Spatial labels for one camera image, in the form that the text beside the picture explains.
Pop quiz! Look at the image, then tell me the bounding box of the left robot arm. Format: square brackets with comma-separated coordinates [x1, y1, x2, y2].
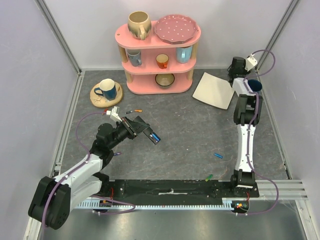
[28, 116, 161, 230]

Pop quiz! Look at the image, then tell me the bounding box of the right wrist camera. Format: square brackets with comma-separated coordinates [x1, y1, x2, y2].
[244, 53, 258, 72]

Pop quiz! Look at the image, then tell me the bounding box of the dark patterned bowl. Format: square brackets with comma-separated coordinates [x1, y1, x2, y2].
[155, 73, 175, 89]

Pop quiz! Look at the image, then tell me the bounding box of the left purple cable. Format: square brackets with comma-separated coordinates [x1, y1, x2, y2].
[42, 111, 137, 230]

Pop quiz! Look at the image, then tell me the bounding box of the blue mug cream interior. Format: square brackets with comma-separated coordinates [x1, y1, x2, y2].
[93, 78, 117, 101]

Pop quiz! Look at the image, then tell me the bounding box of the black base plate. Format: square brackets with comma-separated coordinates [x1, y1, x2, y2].
[97, 179, 260, 205]

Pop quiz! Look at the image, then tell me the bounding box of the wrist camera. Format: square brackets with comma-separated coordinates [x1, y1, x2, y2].
[244, 53, 258, 72]
[105, 106, 122, 123]

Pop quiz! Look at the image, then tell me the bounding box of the light blue mug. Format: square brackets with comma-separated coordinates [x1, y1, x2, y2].
[176, 45, 193, 64]

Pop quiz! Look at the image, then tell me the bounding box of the pink three-tier shelf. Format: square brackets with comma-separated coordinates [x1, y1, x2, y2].
[115, 24, 201, 95]

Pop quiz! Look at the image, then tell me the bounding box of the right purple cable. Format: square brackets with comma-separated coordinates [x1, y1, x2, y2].
[234, 49, 280, 216]

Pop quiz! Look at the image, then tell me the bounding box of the green battery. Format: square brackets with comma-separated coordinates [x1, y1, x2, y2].
[205, 174, 213, 182]

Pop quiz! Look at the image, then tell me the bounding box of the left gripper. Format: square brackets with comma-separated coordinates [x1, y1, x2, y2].
[108, 115, 150, 149]

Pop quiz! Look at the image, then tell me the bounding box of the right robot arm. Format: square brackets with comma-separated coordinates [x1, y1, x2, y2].
[228, 53, 262, 197]

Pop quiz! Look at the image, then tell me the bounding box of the small orange cup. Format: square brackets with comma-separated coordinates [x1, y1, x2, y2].
[156, 53, 169, 69]

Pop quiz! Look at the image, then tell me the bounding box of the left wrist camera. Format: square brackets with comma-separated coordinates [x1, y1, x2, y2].
[105, 106, 122, 123]

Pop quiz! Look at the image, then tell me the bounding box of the purple cable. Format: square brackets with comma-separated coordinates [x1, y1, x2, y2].
[234, 49, 280, 216]
[42, 111, 137, 230]

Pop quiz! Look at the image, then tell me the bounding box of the beige ceramic mug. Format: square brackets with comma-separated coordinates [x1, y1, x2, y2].
[127, 11, 152, 41]

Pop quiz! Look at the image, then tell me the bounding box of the black remote control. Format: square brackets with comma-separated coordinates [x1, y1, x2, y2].
[133, 116, 161, 145]

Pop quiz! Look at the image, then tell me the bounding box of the white cable duct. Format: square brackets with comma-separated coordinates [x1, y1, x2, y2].
[75, 198, 234, 210]

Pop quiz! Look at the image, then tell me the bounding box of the square white plate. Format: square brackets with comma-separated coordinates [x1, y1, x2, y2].
[192, 72, 234, 110]

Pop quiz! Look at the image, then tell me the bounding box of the grey blue mug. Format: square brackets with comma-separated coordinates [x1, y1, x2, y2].
[126, 49, 142, 67]

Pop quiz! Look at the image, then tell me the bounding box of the beige round saucer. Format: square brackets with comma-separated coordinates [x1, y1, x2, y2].
[90, 82, 124, 108]

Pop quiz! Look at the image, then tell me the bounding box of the dark blue mug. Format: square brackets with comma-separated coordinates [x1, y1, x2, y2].
[247, 79, 263, 93]

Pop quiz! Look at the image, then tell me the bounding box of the blue metallic battery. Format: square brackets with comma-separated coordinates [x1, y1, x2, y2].
[214, 153, 223, 159]

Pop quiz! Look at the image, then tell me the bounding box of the pink dotted plate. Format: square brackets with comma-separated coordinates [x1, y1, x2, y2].
[154, 14, 199, 44]

